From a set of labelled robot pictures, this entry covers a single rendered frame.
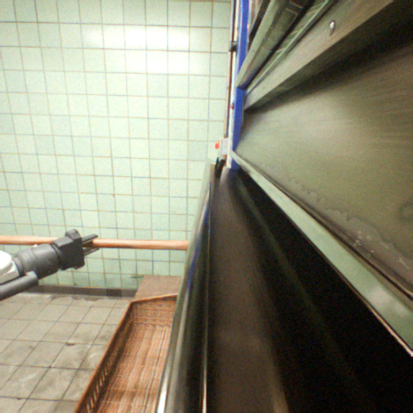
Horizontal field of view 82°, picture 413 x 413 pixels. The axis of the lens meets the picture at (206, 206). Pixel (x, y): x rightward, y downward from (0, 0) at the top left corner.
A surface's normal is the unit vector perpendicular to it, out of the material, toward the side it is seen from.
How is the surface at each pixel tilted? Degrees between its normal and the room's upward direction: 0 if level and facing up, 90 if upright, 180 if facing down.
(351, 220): 70
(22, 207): 90
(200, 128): 90
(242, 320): 10
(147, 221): 90
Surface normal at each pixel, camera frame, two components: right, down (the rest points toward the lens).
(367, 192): -0.93, -0.36
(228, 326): 0.22, -0.93
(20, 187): -0.02, 0.29
